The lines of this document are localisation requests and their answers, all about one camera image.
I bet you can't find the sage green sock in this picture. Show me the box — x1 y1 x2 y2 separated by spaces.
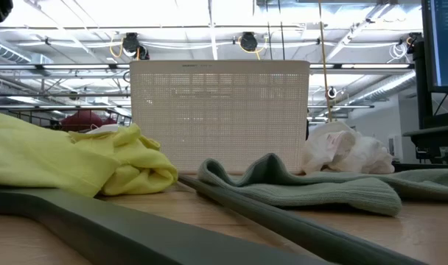
197 152 448 217

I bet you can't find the maroon cloth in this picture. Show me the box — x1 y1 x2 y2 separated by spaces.
60 110 117 133

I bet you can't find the yellow shirt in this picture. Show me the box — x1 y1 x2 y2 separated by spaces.
0 109 179 198

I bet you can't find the white perforated plastic basket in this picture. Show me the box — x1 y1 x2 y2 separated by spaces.
129 60 312 174

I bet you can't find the white crumpled cloth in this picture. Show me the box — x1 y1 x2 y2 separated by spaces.
301 121 396 175

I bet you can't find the grey clothes hanger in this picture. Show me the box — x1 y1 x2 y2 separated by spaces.
0 174 430 265

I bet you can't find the grey desk cart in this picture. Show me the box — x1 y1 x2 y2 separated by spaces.
391 112 448 172

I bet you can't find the computer monitor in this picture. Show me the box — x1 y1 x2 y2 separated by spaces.
421 0 448 94

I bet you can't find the black ceiling cable reel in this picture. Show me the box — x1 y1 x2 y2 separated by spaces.
239 31 259 52
121 32 150 60

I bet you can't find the orange-yellow cable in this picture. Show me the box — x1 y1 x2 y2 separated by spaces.
318 0 335 123

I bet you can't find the silver ventilation duct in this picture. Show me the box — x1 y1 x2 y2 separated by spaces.
351 71 416 106

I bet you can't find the black wire basket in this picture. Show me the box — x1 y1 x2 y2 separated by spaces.
8 107 133 130

